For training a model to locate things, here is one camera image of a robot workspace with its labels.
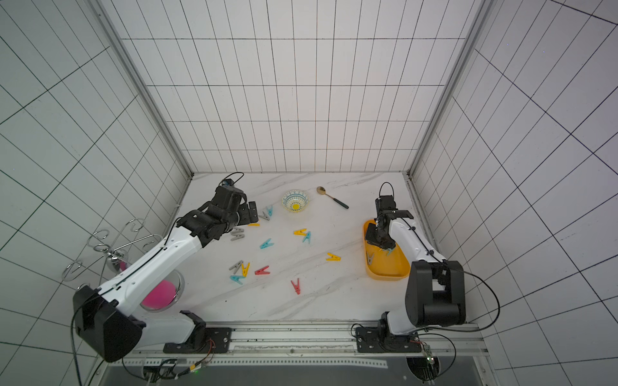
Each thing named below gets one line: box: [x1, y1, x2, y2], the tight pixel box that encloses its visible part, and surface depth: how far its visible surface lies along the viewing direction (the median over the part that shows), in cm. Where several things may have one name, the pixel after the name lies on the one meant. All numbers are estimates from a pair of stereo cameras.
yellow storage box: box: [363, 219, 411, 281], surface depth 91 cm
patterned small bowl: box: [281, 188, 310, 213], surface depth 109 cm
